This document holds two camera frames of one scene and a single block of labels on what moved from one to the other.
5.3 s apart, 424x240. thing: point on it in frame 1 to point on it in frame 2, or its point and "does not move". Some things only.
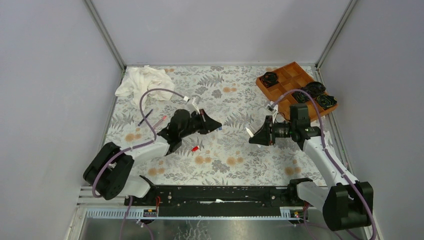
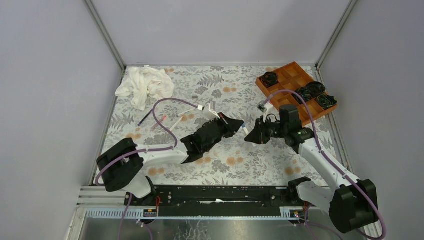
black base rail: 221,201 does not move
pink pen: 162,119 does not move
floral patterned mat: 230,97 does not move
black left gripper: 207,124 to 230,126
